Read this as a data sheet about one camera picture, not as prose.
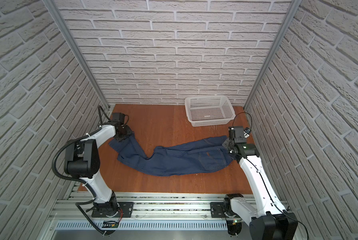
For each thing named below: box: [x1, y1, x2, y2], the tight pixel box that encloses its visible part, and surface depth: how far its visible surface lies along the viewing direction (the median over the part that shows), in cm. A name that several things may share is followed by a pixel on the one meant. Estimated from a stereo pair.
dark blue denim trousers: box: [108, 134, 233, 176], surface depth 88 cm
